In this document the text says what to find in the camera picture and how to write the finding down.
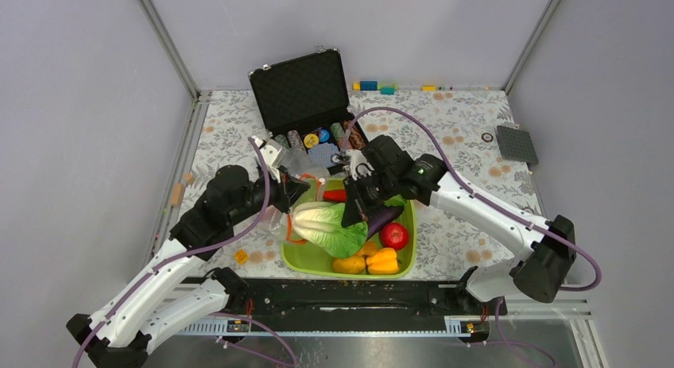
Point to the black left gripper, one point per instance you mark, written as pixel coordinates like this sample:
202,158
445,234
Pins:
289,189

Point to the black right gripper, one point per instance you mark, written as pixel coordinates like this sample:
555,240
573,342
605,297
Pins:
358,208

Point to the clear zip top bag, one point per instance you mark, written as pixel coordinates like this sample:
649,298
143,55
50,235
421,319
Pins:
300,165

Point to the green toy cabbage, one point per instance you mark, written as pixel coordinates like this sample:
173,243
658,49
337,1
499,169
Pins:
320,223

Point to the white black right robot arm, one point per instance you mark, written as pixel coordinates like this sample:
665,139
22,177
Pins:
541,248

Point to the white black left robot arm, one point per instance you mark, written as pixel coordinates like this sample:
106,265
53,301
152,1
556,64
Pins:
129,328

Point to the purple toy eggplant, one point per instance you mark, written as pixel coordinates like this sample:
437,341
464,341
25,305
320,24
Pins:
382,218

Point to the orange toy carrot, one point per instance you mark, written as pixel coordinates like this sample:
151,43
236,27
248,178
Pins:
335,196

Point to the green toy leaf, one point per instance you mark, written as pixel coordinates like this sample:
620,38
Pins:
396,201

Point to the red toy apple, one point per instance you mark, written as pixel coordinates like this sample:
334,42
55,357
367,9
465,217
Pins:
394,236

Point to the fried chicken toy piece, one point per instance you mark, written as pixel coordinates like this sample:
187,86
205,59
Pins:
368,249

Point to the blue playing card deck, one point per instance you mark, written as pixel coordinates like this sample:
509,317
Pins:
323,154

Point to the yellow big blind button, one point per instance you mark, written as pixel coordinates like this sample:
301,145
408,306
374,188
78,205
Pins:
311,140

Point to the green plastic tray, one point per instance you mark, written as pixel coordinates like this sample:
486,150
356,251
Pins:
309,258

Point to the orange toy mandarin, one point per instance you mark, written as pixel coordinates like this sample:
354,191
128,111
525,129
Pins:
354,265

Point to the yellow toy bell pepper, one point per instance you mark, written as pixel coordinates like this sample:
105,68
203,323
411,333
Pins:
383,262

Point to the small orange toy cracker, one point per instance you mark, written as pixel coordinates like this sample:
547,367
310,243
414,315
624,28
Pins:
241,257

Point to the black poker chip case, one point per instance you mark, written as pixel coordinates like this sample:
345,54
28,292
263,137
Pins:
302,94

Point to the wooden block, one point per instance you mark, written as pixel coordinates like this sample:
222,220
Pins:
177,195

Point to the loose poker chip on table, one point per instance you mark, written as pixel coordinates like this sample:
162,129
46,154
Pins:
487,137

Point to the grey building baseplate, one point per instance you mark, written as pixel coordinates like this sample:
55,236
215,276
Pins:
516,145

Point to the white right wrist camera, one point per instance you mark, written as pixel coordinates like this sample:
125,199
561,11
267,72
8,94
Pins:
353,163

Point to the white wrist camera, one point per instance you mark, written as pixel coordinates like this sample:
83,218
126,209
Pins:
272,154
353,163

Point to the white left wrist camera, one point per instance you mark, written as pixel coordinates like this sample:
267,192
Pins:
272,154

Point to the blue toy block at wall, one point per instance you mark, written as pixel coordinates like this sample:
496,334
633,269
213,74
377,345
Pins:
368,85

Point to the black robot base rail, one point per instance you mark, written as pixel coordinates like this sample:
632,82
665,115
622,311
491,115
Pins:
357,306

